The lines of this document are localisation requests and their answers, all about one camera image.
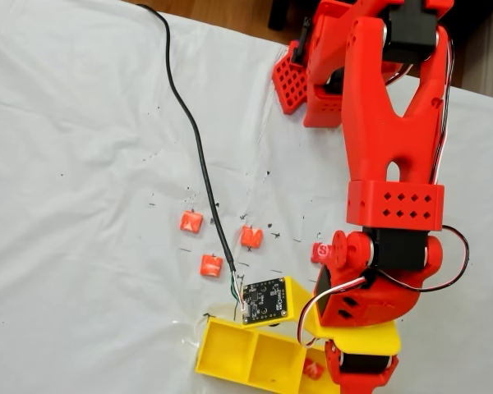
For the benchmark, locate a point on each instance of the white plastic table cover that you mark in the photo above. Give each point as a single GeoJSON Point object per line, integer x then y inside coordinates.
{"type": "Point", "coordinates": [65, 164]}

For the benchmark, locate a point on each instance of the camera board on yellow mount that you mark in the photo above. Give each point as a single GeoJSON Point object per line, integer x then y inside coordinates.
{"type": "Point", "coordinates": [263, 301]}

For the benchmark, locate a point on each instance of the red-orange starburst candy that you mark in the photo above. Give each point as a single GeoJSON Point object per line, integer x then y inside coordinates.
{"type": "Point", "coordinates": [210, 265]}
{"type": "Point", "coordinates": [190, 221]}
{"type": "Point", "coordinates": [313, 369]}
{"type": "Point", "coordinates": [320, 252]}
{"type": "Point", "coordinates": [251, 236]}

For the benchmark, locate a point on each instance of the black table clamp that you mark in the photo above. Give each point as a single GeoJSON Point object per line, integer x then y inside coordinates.
{"type": "Point", "coordinates": [298, 45]}

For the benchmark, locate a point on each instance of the yellow three-compartment box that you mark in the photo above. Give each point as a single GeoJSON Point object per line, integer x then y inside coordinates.
{"type": "Point", "coordinates": [230, 349]}

